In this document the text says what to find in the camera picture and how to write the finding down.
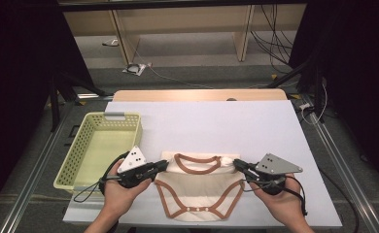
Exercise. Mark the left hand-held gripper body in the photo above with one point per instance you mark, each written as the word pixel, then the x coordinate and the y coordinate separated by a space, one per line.
pixel 134 171

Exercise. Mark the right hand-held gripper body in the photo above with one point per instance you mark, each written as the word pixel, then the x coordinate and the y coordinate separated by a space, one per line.
pixel 275 174

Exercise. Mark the pale green plastic basket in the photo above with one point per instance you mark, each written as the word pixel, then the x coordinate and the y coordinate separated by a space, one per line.
pixel 103 155

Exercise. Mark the white baby bodysuit brown trim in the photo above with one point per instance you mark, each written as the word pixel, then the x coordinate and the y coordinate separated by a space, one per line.
pixel 199 191

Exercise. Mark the person's left hand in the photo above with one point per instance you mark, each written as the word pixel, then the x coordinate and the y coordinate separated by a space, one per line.
pixel 122 200

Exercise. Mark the person's right hand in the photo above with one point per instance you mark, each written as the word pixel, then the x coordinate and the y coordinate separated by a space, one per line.
pixel 281 207

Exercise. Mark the white power plug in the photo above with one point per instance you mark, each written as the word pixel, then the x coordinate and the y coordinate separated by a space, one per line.
pixel 304 106

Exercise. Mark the black metal stand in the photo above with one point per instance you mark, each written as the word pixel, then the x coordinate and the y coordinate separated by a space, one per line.
pixel 53 106
pixel 317 93

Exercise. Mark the small white floor device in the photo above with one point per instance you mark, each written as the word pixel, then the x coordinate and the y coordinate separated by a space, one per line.
pixel 111 42

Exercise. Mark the black curtain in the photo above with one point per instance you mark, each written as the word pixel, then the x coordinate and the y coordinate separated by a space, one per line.
pixel 16 64
pixel 365 64

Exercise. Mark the beige wooden shelf unit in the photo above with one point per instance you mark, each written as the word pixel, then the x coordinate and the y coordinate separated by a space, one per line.
pixel 184 19

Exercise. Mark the aluminium frame rail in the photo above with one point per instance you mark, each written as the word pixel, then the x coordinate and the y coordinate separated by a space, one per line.
pixel 356 191
pixel 32 181

